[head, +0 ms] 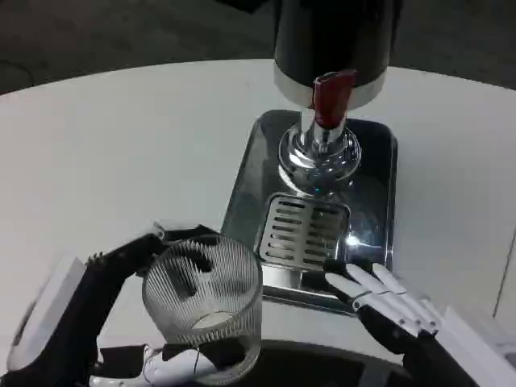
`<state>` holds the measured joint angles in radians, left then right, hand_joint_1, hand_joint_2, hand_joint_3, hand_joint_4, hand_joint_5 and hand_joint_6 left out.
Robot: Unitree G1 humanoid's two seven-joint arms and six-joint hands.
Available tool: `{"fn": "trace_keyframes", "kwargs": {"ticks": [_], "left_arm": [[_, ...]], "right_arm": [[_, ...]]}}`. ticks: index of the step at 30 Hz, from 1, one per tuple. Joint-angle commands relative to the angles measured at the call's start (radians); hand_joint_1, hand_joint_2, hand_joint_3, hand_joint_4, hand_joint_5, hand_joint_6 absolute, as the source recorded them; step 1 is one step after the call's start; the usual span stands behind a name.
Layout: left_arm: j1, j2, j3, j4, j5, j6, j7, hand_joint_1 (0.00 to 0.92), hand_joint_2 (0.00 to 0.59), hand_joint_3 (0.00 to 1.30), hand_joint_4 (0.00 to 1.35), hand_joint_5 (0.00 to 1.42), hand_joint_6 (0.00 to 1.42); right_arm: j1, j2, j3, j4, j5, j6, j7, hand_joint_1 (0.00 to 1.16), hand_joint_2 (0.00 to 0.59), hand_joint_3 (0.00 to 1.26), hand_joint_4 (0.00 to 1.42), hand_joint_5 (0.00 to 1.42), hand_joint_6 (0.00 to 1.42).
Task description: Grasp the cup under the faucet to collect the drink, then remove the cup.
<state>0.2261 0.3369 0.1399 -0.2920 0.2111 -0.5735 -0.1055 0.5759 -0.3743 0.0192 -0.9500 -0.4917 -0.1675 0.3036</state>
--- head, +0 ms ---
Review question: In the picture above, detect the red tap handle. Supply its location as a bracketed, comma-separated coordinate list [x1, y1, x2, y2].
[310, 69, 358, 128]

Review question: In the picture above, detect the steel drip tray grid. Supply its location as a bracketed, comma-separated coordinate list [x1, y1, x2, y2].
[257, 193, 351, 267]

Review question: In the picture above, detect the clear ribbed glass cup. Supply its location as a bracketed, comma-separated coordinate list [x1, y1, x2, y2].
[141, 236, 264, 383]

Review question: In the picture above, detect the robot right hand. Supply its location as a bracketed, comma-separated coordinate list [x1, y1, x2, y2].
[323, 259, 516, 387]

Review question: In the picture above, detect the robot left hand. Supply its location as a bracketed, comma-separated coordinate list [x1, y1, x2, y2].
[0, 219, 250, 387]

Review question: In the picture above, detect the black robot torso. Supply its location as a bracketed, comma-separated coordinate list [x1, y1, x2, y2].
[257, 340, 408, 387]

